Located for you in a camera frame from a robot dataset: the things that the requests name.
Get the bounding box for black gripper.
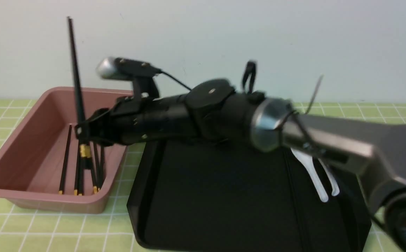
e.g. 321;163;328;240
75;94;198;147

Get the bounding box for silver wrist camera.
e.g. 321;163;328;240
96;57;161;99

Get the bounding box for black camera cable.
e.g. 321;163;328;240
160;71;193;91

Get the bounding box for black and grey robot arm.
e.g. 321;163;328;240
75;79;406;252

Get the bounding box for plain black chopstick on tray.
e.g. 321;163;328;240
283;150;311;252

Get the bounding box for black chopstick in bin rightmost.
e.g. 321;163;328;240
99;146;105;190

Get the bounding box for black chopstick in bin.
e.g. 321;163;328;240
89;164;98;194
58;125;72;195
92;142;101;191
77;157;84;196
74;141;82;196
99;146;105;190

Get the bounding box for black chopstick in bin leftmost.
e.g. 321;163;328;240
58;125;72;195

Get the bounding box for black plastic tray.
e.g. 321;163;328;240
126;140;371;252

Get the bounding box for pink plastic bin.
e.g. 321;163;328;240
0;87;126;214

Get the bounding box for white ceramic spoon large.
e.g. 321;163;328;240
290;148;329;203

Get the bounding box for white ceramic spoon right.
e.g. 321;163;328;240
318;159;340;197

